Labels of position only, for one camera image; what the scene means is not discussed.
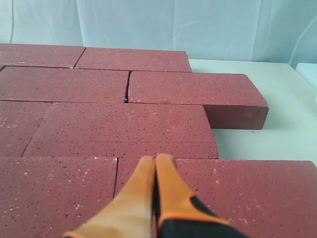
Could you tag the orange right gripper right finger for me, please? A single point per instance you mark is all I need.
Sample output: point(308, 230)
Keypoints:
point(179, 212)

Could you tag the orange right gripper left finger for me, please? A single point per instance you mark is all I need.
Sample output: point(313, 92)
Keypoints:
point(129, 215)

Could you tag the red brick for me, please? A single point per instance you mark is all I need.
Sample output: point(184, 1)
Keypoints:
point(62, 84)
point(44, 197)
point(123, 131)
point(40, 55)
point(262, 199)
point(134, 60)
point(230, 100)

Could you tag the red brick top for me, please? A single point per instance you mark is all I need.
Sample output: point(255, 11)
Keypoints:
point(230, 100)

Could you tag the red brick right third row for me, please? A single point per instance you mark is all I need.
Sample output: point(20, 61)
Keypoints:
point(18, 123)

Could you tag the white wrinkled backdrop cloth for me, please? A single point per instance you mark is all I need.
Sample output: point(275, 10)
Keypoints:
point(249, 30)

